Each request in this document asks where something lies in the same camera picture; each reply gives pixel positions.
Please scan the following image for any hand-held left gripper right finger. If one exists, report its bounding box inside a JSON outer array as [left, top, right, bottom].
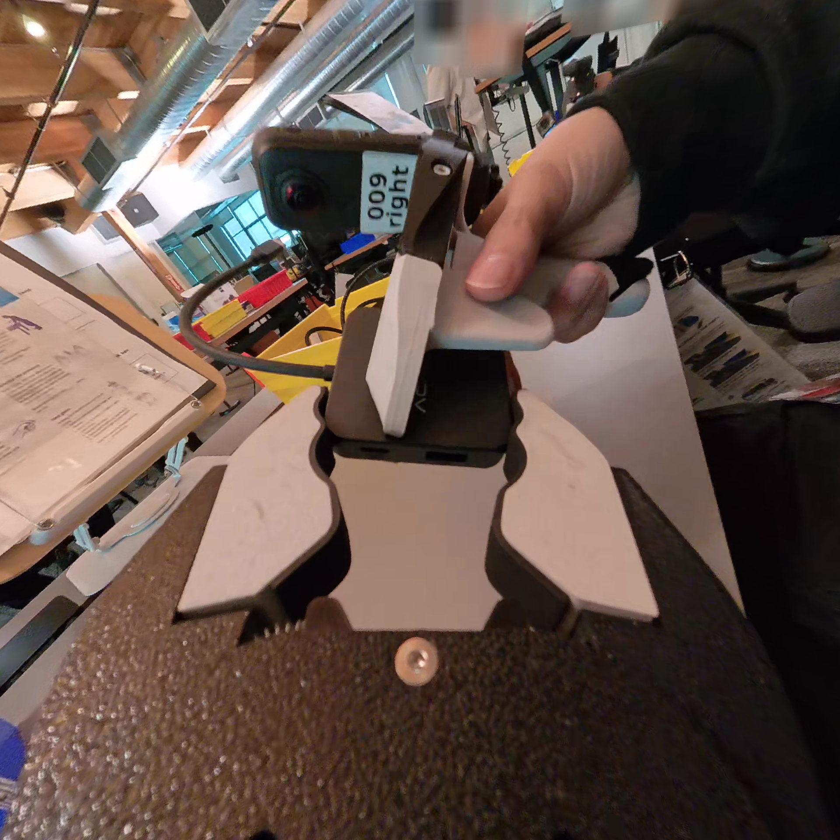
[[486, 389, 661, 627]]

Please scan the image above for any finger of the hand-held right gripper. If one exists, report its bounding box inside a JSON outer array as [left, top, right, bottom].
[[364, 252, 443, 438]]

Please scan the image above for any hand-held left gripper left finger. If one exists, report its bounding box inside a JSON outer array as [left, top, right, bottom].
[[176, 386, 341, 622]]

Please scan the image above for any yellow plastic bin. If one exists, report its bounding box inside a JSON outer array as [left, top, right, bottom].
[[246, 279, 395, 404]]

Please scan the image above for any black hub cable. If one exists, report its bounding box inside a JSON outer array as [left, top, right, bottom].
[[179, 239, 337, 383]]

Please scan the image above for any white desk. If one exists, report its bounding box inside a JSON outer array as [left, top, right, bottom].
[[190, 248, 746, 632]]

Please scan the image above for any person's right hand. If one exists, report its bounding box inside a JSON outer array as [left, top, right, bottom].
[[465, 107, 642, 344]]

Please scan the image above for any white metal stand base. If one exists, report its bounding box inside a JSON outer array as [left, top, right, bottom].
[[66, 453, 231, 597]]

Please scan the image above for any red plastic bin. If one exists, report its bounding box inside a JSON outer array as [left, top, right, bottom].
[[174, 269, 309, 342]]

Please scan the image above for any printed paper leaflet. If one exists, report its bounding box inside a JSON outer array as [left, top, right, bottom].
[[669, 282, 811, 411]]

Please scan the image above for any person's black clothing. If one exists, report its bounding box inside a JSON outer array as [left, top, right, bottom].
[[696, 400, 840, 840]]

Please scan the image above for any instruction sheet on wooden board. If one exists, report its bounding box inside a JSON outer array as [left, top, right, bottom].
[[0, 241, 227, 585]]

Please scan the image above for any grey sneaker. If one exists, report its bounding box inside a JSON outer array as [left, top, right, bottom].
[[787, 279, 840, 337]]

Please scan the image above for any dark sneaker with teal sole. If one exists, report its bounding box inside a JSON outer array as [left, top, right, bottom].
[[748, 238, 831, 271]]

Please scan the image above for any blue object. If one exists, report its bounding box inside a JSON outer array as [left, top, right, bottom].
[[0, 718, 27, 815]]

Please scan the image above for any silver ventilation duct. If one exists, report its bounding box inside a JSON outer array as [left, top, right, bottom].
[[190, 0, 421, 185], [77, 0, 263, 212]]

